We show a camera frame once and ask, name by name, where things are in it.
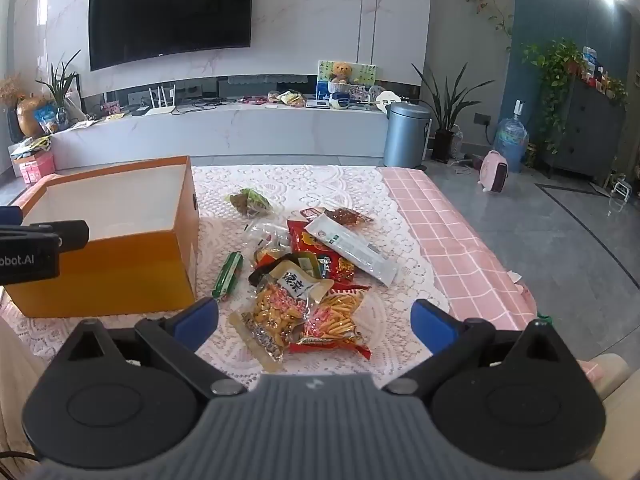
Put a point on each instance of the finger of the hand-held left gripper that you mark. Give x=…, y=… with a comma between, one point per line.
x=72, y=234
x=10, y=215

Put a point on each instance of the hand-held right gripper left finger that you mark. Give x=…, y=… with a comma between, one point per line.
x=200, y=317

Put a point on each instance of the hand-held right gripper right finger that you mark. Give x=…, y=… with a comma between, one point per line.
x=430, y=322

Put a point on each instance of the orange cardboard box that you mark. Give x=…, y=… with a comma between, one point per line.
x=110, y=275

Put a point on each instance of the clear yellow bean snack packet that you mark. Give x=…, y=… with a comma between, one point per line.
x=280, y=310

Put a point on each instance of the red cartoon snack packet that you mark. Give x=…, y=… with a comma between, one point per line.
x=310, y=247

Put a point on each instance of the green sausage stick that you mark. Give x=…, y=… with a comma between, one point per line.
x=227, y=276

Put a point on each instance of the pink cardboard box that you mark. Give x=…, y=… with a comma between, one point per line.
x=35, y=169

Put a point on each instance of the yellow paper pile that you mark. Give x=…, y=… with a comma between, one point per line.
x=30, y=146

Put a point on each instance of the red fries stick snack packet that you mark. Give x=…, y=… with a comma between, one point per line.
x=337, y=322

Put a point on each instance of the orange round vase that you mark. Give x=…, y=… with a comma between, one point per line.
x=31, y=117

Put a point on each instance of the pink white plush slipper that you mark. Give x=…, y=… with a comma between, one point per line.
x=522, y=285

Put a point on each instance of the small clear snack packet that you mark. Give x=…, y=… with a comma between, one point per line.
x=262, y=235

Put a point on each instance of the long white snack packet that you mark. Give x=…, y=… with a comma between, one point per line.
x=350, y=250

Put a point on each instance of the dark snack packet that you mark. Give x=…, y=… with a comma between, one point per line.
x=305, y=266

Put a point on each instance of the dried flower bunch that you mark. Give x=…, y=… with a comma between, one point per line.
x=10, y=90

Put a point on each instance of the green leaf snack packet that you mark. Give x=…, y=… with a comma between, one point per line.
x=250, y=201

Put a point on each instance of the brown meat snack packet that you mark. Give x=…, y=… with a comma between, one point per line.
x=350, y=217

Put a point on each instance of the thin-leaf green plant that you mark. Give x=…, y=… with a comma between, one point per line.
x=60, y=85

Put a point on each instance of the white router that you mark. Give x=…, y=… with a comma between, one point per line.
x=161, y=107

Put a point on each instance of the white lace tablecloth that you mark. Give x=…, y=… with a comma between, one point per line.
x=340, y=190

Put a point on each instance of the pink space heater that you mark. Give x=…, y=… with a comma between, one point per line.
x=492, y=172

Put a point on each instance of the grey-blue pedal trash can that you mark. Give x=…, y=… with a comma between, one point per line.
x=406, y=135

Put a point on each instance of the grey marble television cabinet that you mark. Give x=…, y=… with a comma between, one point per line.
x=250, y=135

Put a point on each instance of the blue water bottle with pump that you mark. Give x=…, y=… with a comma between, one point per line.
x=511, y=137

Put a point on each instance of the long-leaf plant in black pot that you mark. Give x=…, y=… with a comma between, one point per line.
x=445, y=110

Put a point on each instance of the white round object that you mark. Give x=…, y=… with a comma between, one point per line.
x=387, y=100

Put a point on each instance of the white step stool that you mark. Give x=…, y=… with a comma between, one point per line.
x=620, y=192

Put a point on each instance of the yellow snack bag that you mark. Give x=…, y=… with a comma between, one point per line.
x=290, y=99

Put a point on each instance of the grey dresser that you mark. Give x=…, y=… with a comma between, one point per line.
x=585, y=130

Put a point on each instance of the teddy bear gift box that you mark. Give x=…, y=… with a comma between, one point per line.
x=365, y=77

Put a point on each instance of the brown teddy bear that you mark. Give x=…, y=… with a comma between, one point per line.
x=341, y=72

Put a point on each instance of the trailing green plant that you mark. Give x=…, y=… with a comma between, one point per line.
x=555, y=70

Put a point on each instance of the black wall television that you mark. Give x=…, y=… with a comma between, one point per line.
x=170, y=15

